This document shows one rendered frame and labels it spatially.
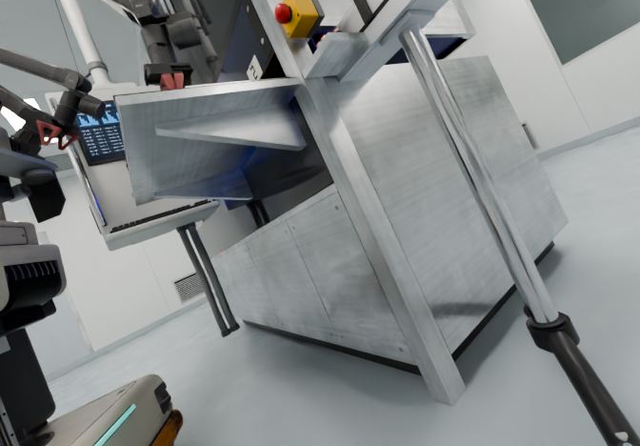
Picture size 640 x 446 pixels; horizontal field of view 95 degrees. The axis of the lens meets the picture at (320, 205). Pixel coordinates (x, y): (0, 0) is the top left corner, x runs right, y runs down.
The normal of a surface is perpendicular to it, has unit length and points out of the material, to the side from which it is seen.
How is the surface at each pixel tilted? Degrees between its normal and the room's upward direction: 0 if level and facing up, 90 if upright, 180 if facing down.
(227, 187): 90
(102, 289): 90
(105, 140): 90
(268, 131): 90
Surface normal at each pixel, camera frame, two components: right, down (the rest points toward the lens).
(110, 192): 0.52, -0.27
